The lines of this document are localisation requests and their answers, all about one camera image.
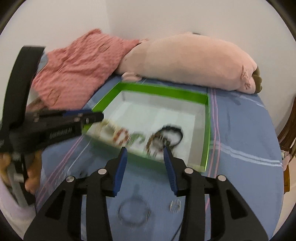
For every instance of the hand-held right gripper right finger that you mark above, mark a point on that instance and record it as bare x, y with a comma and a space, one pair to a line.
170, 169

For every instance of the white clothing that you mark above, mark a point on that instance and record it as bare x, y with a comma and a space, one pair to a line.
11, 208

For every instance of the blue striped bed sheet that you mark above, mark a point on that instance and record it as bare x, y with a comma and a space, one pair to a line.
242, 139

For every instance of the person's left hand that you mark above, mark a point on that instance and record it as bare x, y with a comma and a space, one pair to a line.
33, 171

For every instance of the small silver clip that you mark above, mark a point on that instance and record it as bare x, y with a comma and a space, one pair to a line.
175, 206

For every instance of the brown wooden chair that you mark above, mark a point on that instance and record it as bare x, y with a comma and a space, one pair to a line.
288, 136

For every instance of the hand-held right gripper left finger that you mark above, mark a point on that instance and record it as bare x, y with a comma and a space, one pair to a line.
120, 166

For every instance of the green cardboard box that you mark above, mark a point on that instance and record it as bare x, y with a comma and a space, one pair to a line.
203, 129

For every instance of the pink plush pig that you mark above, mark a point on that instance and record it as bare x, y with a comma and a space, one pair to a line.
185, 62

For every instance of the pink dotted blanket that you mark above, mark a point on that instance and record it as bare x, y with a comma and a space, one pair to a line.
81, 67

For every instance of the silver metal bangle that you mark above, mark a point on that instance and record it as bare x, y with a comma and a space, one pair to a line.
129, 223

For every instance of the black wrist watch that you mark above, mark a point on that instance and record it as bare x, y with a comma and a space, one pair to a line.
179, 133

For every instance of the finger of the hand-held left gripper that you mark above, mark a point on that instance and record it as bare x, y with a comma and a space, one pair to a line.
92, 118
77, 113

